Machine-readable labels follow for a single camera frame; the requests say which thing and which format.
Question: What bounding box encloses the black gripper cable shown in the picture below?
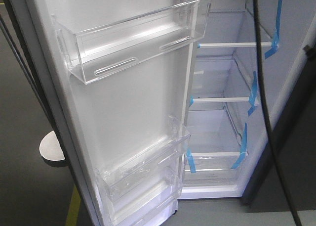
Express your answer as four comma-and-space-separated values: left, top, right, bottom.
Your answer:
251, 0, 304, 226

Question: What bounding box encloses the open fridge door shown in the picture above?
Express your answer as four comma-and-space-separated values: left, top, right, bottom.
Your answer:
4, 0, 212, 226

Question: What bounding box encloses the white fridge interior body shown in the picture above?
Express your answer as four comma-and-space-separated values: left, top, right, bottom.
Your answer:
180, 0, 316, 200

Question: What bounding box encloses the yellow floor tape line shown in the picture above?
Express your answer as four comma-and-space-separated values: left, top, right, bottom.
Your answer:
65, 185, 81, 226

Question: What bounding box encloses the metal stanchion post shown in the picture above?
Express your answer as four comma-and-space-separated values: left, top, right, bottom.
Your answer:
0, 18, 67, 167

